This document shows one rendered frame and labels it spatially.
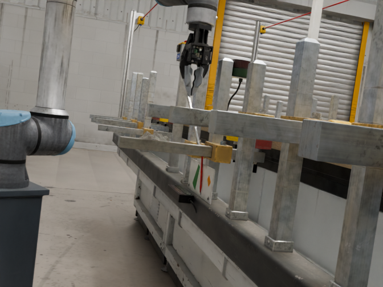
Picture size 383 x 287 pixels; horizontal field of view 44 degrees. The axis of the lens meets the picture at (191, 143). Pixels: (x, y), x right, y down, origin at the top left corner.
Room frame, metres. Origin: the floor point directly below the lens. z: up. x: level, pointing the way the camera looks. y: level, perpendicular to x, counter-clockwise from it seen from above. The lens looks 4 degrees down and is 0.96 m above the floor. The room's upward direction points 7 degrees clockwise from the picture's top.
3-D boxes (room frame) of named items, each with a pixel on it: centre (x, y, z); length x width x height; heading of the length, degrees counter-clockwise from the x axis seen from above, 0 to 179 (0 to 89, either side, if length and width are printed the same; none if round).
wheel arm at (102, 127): (2.59, 0.29, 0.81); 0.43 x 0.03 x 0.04; 105
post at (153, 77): (2.64, 0.26, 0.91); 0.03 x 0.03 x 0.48; 15
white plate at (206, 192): (1.46, -0.04, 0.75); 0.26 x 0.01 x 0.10; 15
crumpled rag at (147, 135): (1.35, 0.11, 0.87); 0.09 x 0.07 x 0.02; 105
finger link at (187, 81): (1.46, 0.03, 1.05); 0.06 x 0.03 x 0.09; 15
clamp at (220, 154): (1.42, -0.08, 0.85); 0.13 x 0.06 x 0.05; 15
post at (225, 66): (1.44, -0.07, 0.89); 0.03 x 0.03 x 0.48; 15
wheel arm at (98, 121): (2.83, 0.36, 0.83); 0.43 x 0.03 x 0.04; 105
